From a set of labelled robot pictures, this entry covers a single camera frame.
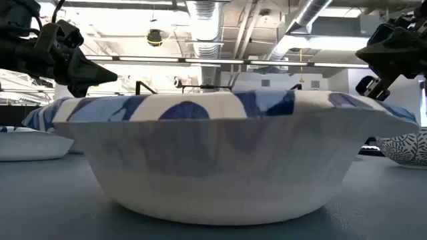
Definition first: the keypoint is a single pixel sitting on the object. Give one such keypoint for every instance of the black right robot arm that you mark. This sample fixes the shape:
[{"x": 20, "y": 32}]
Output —
[{"x": 421, "y": 8}]

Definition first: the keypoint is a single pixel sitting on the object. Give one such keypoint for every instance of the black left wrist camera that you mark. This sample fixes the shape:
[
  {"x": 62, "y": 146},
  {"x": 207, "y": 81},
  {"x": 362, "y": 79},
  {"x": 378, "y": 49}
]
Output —
[{"x": 68, "y": 33}]

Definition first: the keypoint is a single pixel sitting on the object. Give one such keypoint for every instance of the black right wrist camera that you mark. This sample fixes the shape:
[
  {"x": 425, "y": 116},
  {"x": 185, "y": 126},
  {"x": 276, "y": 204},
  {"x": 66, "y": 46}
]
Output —
[{"x": 380, "y": 35}]

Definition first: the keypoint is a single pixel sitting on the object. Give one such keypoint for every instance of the silver ceiling ventilation duct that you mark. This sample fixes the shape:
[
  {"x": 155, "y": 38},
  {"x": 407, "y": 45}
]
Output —
[
  {"x": 205, "y": 30},
  {"x": 300, "y": 20}
]

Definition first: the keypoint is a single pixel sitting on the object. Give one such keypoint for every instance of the wooden shelf with black frame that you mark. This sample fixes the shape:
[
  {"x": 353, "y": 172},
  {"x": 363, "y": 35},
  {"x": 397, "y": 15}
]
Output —
[{"x": 207, "y": 87}]

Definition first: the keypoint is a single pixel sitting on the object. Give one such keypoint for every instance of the long ceiling light strip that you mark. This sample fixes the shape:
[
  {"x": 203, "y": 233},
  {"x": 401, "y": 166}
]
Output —
[{"x": 213, "y": 61}]

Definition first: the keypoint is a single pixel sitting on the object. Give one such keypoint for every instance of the blue-patterned white paper bowl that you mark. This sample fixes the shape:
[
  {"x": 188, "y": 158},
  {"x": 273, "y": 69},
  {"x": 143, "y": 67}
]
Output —
[
  {"x": 213, "y": 173},
  {"x": 30, "y": 146}
]

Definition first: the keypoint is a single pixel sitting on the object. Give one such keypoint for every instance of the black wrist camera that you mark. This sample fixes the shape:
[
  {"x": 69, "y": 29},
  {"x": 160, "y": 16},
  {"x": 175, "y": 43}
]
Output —
[
  {"x": 68, "y": 33},
  {"x": 380, "y": 35}
]

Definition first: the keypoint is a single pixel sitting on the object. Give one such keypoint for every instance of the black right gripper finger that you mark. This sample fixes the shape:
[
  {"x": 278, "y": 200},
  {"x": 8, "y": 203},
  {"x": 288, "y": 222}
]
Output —
[
  {"x": 383, "y": 55},
  {"x": 370, "y": 88}
]

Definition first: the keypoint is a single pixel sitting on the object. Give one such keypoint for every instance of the black ceiling dome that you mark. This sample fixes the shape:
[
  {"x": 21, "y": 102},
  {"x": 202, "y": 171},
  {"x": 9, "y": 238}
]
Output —
[{"x": 154, "y": 38}]

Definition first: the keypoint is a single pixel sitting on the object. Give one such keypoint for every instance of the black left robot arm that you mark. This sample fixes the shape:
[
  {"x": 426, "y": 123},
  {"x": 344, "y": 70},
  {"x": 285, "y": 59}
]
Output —
[{"x": 15, "y": 56}]

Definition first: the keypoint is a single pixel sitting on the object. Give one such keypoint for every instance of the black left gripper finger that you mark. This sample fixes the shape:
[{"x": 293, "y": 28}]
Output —
[{"x": 86, "y": 75}]

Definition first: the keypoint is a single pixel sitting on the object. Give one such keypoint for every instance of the navy floral ceramic bowl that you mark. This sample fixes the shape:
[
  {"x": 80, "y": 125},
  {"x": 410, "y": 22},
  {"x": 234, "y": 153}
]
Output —
[{"x": 407, "y": 150}]

